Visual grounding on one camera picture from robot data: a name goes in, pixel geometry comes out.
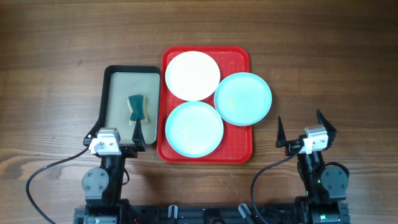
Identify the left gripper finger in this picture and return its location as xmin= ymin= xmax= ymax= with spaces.
xmin=85 ymin=119 xmax=101 ymax=139
xmin=132 ymin=118 xmax=145 ymax=145

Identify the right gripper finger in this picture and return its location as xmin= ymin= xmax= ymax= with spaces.
xmin=317 ymin=110 xmax=336 ymax=133
xmin=277 ymin=116 xmax=286 ymax=142

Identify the green and yellow sponge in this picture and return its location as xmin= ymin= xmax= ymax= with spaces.
xmin=127 ymin=95 xmax=149 ymax=126

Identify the light blue plate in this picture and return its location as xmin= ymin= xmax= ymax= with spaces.
xmin=214 ymin=72 xmax=272 ymax=126
xmin=165 ymin=101 xmax=224 ymax=158

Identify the white round plate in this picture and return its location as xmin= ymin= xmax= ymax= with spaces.
xmin=165 ymin=51 xmax=221 ymax=101

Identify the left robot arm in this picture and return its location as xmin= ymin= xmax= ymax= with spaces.
xmin=74 ymin=119 xmax=146 ymax=224

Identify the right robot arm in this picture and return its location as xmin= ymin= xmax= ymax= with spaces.
xmin=275 ymin=110 xmax=351 ymax=224

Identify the black tray with soapy water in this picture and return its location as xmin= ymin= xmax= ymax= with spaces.
xmin=97 ymin=65 xmax=161 ymax=145

